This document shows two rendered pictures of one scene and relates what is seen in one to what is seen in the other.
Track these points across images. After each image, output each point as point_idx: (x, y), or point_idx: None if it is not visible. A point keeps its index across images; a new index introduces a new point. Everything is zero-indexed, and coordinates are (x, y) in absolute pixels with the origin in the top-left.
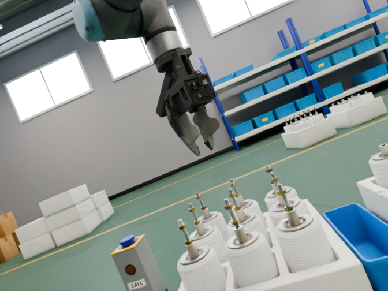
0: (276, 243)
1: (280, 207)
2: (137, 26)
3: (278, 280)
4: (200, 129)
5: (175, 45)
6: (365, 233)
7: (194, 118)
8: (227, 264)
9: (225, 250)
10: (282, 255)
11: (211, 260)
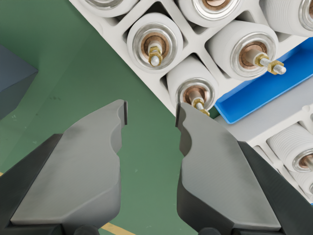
0: (205, 38)
1: (246, 50)
2: None
3: (146, 76)
4: (189, 141)
5: None
6: (304, 50)
7: (179, 203)
8: None
9: (130, 32)
10: (183, 58)
11: (111, 17)
